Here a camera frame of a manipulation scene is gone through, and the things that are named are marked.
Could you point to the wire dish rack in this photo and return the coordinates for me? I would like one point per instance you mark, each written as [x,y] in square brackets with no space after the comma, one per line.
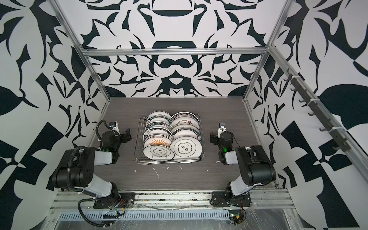
[161,126]

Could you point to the wall hook rail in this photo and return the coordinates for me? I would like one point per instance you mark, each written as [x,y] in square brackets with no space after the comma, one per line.
[318,110]

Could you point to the white plate orange sunburst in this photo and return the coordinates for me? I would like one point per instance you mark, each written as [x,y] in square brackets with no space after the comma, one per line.
[157,140]

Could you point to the white plate red characters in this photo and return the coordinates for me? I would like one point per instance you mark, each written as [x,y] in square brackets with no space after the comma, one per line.
[185,119]

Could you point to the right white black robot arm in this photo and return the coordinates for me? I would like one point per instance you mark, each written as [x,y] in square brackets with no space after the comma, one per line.
[255,167]

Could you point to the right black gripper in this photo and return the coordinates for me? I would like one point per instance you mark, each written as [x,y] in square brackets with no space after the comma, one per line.
[216,141]

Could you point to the white plate rear stack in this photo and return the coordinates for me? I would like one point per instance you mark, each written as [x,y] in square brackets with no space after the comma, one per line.
[159,113]

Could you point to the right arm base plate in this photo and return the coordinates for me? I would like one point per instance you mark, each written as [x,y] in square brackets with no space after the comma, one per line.
[220,199]

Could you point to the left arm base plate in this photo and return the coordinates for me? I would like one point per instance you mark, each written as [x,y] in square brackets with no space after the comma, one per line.
[123,200]

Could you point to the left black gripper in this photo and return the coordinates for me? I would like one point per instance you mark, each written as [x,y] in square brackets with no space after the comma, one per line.
[124,139]

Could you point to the aluminium frame crossbar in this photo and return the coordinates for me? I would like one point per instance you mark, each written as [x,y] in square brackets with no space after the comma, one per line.
[172,51]

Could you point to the white plate green clover outline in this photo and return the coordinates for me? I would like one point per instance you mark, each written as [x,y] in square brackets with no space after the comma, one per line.
[186,148]

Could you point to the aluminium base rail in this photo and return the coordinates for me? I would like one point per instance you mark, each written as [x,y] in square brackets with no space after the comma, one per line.
[200,199]

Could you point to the white plate clover front left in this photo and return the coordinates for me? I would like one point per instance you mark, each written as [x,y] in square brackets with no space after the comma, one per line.
[158,153]

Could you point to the white slotted cable duct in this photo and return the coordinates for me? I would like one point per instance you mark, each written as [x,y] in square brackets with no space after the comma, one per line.
[206,214]

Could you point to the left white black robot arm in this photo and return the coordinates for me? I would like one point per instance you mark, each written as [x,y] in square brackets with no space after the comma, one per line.
[75,172]

